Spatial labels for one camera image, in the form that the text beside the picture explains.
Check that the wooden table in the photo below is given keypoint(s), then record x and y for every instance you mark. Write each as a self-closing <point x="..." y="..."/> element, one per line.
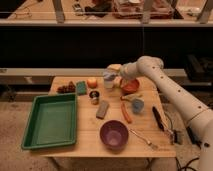
<point x="89" y="143"/>

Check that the white lidded cup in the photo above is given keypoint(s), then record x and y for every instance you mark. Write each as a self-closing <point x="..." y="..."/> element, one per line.
<point x="108" y="80"/>

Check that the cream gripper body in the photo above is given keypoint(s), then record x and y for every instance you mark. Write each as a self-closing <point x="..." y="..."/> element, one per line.
<point x="114" y="67"/>

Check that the orange fruit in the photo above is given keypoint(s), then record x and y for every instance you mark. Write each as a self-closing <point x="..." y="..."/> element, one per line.
<point x="92" y="82"/>

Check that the green plastic tray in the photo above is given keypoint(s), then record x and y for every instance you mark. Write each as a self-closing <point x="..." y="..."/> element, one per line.
<point x="52" y="122"/>

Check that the orange carrot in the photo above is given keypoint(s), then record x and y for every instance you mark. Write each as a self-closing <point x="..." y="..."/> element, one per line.
<point x="125" y="113"/>

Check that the small metal can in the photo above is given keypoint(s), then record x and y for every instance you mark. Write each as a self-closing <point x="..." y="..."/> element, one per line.
<point x="94" y="96"/>

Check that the silver fork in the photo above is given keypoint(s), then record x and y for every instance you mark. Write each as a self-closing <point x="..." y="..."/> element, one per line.
<point x="148" y="142"/>

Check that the orange bowl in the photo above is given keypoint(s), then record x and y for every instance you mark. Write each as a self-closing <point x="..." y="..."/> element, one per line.
<point x="129" y="86"/>

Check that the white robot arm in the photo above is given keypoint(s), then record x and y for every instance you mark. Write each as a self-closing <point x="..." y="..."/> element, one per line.
<point x="197" y="115"/>

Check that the green sponge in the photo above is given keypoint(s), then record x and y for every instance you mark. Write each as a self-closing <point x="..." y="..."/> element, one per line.
<point x="81" y="88"/>

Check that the bunch of dark grapes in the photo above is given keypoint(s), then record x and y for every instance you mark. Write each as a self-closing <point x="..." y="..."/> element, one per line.
<point x="69" y="88"/>

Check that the blue cup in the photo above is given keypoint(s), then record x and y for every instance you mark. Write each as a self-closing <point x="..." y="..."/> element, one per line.
<point x="137" y="105"/>

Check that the grey sponge block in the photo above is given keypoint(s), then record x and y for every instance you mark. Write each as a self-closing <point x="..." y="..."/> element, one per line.
<point x="102" y="109"/>

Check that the yellow banana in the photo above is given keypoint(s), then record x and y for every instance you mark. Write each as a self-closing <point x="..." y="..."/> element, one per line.
<point x="130" y="97"/>

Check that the purple bowl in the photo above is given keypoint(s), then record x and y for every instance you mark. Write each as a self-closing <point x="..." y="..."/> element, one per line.
<point x="114" y="135"/>

